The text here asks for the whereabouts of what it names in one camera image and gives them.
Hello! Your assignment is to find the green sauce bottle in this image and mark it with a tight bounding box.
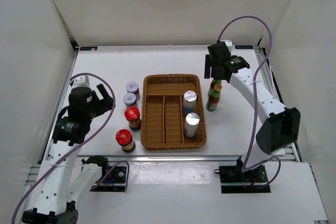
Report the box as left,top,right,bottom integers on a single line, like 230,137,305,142
208,79,222,96
206,84,222,111

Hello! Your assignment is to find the white lid jar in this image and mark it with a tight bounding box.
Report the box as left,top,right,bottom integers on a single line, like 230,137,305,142
123,93,138,108
126,81,141,101

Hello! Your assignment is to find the red lid sauce jar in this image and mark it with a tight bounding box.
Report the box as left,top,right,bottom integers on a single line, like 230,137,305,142
115,129,135,153
124,106,141,130

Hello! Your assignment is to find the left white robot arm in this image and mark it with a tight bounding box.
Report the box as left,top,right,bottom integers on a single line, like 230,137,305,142
22,84,115,223

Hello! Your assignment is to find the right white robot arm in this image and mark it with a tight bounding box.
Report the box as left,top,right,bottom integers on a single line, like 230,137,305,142
204,41,301,182

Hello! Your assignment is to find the silver lid salt shaker far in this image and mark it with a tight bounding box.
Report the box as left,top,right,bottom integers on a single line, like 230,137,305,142
182,90,197,115

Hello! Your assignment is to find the silver lid salt shaker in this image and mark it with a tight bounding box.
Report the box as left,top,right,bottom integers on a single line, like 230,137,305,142
182,90,197,115
184,112,200,138

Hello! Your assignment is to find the silver lid salt shaker near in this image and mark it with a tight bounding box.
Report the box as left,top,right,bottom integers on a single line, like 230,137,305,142
184,112,200,138

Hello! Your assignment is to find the brown wicker basket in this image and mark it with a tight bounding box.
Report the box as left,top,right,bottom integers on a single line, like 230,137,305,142
141,74,207,151

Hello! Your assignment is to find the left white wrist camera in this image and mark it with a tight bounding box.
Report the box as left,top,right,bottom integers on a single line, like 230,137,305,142
69,75,90,89

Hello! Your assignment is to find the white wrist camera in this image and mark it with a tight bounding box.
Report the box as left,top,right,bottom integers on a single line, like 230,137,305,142
221,40,233,53
69,75,90,89

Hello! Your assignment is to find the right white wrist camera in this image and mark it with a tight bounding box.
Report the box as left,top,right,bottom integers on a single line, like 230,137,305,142
221,40,233,53

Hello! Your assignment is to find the aluminium table edge rail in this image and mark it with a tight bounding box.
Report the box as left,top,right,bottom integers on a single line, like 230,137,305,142
39,153,300,164

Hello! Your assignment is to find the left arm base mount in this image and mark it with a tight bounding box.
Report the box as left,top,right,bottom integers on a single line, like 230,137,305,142
91,166,128,193

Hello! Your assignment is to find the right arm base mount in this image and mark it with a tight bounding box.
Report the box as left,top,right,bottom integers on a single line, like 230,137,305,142
214,165,271,194

